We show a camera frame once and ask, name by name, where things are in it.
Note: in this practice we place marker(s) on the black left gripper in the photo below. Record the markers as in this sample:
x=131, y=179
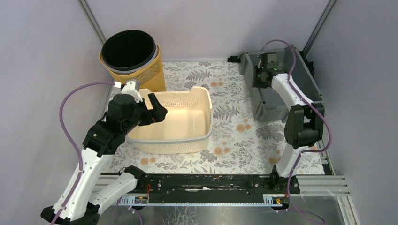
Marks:
x=147, y=112

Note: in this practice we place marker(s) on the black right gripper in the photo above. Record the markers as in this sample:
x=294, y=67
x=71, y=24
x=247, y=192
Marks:
x=255, y=83

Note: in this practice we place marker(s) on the cream perforated plastic basket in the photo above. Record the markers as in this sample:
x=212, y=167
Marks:
x=187, y=126

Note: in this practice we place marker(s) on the grey plastic storage bin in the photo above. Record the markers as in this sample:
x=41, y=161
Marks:
x=267, y=105

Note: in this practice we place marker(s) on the yellow bin with black liner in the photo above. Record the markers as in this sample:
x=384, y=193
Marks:
x=134, y=54

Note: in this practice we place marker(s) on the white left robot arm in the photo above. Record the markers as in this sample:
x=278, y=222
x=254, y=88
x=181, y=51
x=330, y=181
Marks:
x=77, y=205

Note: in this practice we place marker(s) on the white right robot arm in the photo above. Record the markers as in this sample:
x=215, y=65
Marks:
x=304, y=126

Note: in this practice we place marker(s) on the floral patterned table mat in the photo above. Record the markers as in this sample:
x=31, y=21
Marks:
x=238, y=144

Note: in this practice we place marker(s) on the small circuit board left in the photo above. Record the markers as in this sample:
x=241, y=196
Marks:
x=140, y=200

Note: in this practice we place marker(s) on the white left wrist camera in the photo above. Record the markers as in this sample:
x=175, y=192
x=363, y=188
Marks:
x=131, y=88

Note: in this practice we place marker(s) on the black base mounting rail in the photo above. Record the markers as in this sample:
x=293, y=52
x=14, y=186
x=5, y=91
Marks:
x=201, y=184

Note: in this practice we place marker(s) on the white slotted cable duct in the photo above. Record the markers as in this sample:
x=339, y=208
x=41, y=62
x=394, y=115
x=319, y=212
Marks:
x=207, y=200

